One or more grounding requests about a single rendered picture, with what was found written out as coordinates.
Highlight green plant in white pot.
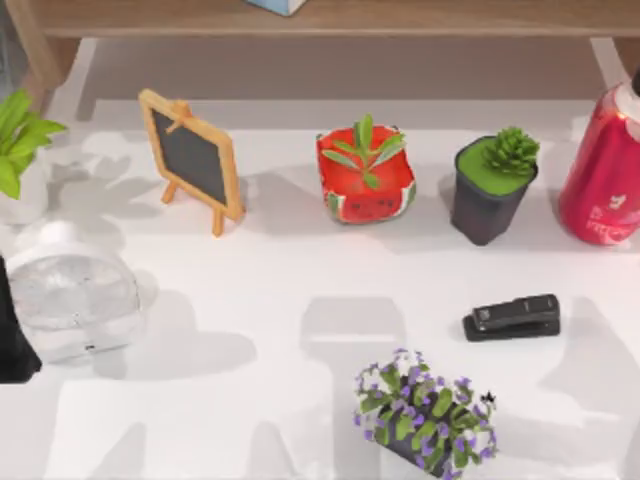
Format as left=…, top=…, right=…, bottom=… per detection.
left=0, top=88, right=68, bottom=225

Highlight wooden framed blackboard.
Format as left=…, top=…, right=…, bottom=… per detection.
left=138, top=88, right=246, bottom=237

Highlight purple flowers in black pot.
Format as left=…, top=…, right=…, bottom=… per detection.
left=352, top=348, right=499, bottom=480

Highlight light blue box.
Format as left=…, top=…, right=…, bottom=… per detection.
left=245, top=0, right=307, bottom=16

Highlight red bottle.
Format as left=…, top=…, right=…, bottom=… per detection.
left=558, top=69, right=640, bottom=247

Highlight wooden shelf unit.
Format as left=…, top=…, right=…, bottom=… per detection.
left=3, top=0, right=640, bottom=117

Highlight black stapler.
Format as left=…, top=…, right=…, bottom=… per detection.
left=462, top=293, right=561, bottom=343

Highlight black pot with green succulent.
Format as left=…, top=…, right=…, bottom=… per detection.
left=450, top=126, right=541, bottom=247

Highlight red watermelon plant pot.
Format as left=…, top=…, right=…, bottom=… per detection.
left=315, top=114, right=417, bottom=226

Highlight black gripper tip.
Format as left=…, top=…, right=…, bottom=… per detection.
left=0, top=255, right=43, bottom=385

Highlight white desk fan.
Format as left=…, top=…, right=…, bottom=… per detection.
left=6, top=220, right=143, bottom=365

